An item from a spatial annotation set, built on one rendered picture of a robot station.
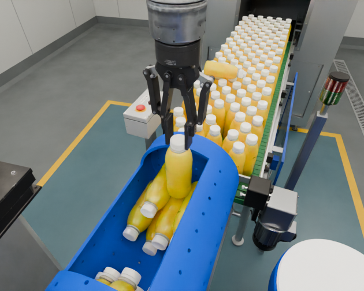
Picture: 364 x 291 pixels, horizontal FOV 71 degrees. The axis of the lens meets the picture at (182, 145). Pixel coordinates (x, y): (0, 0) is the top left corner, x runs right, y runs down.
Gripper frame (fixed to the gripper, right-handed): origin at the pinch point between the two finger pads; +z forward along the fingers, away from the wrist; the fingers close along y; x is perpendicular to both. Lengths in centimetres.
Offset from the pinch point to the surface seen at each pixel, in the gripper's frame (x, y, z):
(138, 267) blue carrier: -17.8, -4.5, 34.7
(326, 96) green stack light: 51, 34, 13
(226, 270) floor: 30, 18, 132
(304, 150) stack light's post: 51, 35, 40
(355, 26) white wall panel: 455, 111, 104
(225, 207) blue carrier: -3.3, 13.2, 16.8
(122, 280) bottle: -26.8, -0.7, 16.0
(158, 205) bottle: -6.3, -3.3, 21.0
